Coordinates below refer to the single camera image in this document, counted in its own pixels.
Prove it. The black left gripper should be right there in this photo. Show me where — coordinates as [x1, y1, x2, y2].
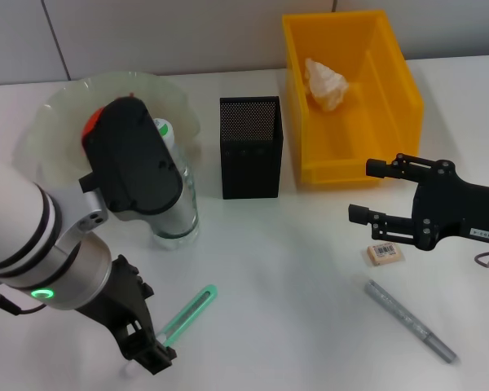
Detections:
[77, 253, 178, 376]

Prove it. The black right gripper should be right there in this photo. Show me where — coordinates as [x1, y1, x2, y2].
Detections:
[347, 152, 489, 252]

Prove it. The mint green utility knife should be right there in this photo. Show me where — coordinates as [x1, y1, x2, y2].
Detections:
[124, 283, 219, 376]

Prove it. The white paper ball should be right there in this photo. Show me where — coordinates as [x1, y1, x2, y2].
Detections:
[304, 57, 354, 113]

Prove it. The clear bottle with green label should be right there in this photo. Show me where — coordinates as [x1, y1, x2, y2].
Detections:
[150, 117, 200, 250]

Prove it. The beige eraser with barcode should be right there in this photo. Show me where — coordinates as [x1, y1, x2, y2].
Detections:
[366, 239, 404, 268]

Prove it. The black mesh pen holder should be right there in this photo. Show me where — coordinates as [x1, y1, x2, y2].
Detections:
[218, 95, 285, 200]

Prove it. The grey pen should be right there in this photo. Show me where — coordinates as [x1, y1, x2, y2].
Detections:
[364, 279, 458, 363]

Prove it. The pale green glass fruit plate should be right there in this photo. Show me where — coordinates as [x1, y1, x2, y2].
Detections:
[26, 69, 200, 192]

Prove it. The yellow plastic bin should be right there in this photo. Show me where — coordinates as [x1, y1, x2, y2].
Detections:
[281, 9, 425, 189]

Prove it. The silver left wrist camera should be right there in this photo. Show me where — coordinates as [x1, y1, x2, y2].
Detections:
[79, 96, 196, 239]

